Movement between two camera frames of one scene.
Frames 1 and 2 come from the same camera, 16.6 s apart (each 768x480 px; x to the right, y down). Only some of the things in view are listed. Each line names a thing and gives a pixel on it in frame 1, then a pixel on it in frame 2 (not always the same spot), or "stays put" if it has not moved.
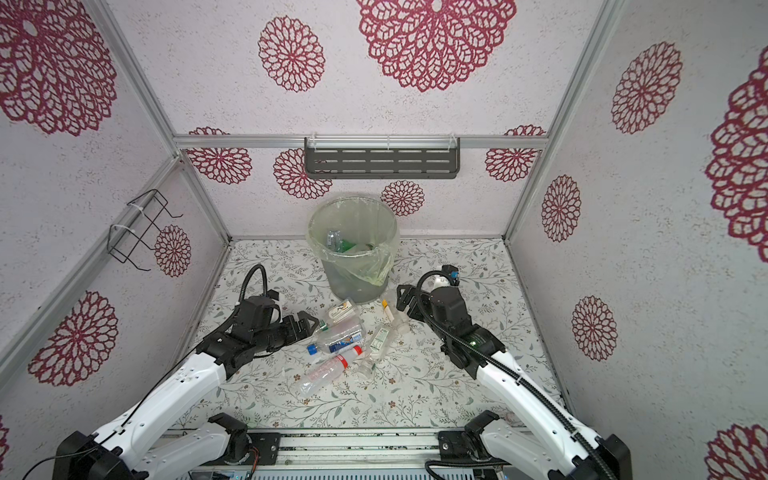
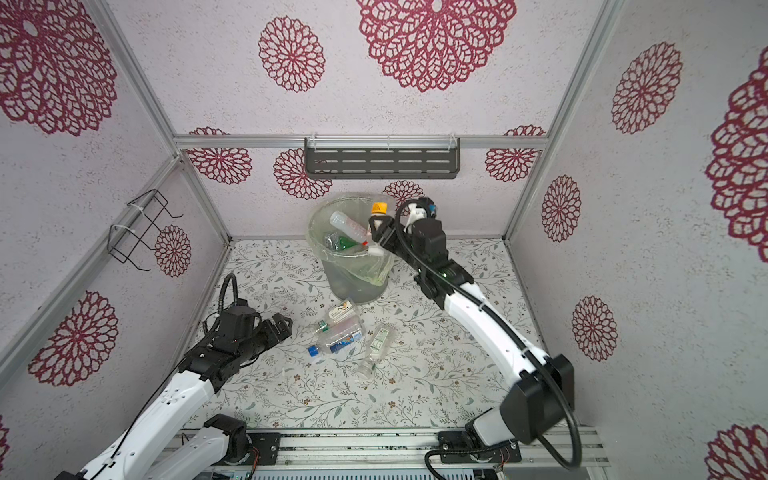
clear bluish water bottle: x=333 y=240 stays put
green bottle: x=346 y=245 stays put
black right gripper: x=404 y=302 → x=387 y=232
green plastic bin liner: x=356 y=232 stays put
